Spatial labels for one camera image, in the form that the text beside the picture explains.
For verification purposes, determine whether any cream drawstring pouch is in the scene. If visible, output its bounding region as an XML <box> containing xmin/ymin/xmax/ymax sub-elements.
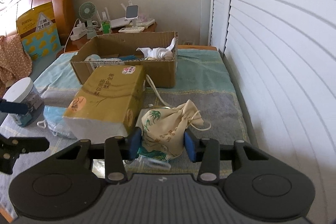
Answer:
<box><xmin>138</xmin><ymin>100</ymin><xmax>212</xmax><ymax>161</ymax></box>

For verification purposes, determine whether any blue white plush toy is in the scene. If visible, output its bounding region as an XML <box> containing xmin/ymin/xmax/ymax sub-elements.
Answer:
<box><xmin>84</xmin><ymin>54</ymin><xmax>101</xmax><ymax>61</ymax></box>

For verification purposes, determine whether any white lid round jar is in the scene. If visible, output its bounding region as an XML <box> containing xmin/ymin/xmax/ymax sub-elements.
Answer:
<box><xmin>2</xmin><ymin>77</ymin><xmax>45</xmax><ymax>127</ymax></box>

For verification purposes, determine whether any blue face mask pack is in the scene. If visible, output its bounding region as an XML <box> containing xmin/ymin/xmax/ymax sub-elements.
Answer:
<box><xmin>37</xmin><ymin>106</ymin><xmax>76</xmax><ymax>139</ymax></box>

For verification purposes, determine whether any floral pink cloth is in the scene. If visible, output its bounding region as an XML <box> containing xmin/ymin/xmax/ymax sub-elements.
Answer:
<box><xmin>0</xmin><ymin>34</ymin><xmax>33</xmax><ymax>97</ymax></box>

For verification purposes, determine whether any gold tissue pack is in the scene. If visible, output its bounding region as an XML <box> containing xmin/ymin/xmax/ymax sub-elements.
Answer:
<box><xmin>63</xmin><ymin>65</ymin><xmax>146</xmax><ymax>144</ymax></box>

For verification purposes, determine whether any wooden nightstand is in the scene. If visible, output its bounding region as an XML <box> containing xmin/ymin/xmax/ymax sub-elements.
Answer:
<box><xmin>56</xmin><ymin>21</ymin><xmax>158</xmax><ymax>58</ymax></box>

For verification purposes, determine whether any yellow duck snack bag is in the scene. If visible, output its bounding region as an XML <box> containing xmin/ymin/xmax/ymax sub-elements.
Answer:
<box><xmin>16</xmin><ymin>2</ymin><xmax>61</xmax><ymax>61</ymax></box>

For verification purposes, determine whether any white power strip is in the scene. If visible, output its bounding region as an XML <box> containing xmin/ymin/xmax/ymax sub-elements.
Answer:
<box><xmin>70</xmin><ymin>23</ymin><xmax>87</xmax><ymax>41</ymax></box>

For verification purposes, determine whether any brown cardboard box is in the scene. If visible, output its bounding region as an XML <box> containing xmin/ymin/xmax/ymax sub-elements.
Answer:
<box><xmin>70</xmin><ymin>31</ymin><xmax>178</xmax><ymax>88</ymax></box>

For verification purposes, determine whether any white crumpled cloth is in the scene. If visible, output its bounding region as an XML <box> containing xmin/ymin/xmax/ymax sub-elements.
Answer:
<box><xmin>136</xmin><ymin>38</ymin><xmax>176</xmax><ymax>61</ymax></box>

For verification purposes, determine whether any white remote control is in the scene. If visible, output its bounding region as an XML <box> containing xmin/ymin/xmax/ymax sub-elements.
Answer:
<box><xmin>118</xmin><ymin>27</ymin><xmax>145</xmax><ymax>34</ymax></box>

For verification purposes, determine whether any green desk fan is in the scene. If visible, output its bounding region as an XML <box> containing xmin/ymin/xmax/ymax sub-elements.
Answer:
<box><xmin>79</xmin><ymin>2</ymin><xmax>97</xmax><ymax>40</ymax></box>

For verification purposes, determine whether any small green box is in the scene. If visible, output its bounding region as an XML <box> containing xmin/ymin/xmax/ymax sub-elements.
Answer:
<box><xmin>101</xmin><ymin>20</ymin><xmax>111</xmax><ymax>34</ymax></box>

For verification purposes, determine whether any white wifi router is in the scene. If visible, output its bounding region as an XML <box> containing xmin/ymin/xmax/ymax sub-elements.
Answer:
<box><xmin>96</xmin><ymin>7</ymin><xmax>131</xmax><ymax>30</ymax></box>

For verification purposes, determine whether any white louvered closet door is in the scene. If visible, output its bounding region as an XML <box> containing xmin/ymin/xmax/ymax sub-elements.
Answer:
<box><xmin>210</xmin><ymin>0</ymin><xmax>335</xmax><ymax>223</ymax></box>

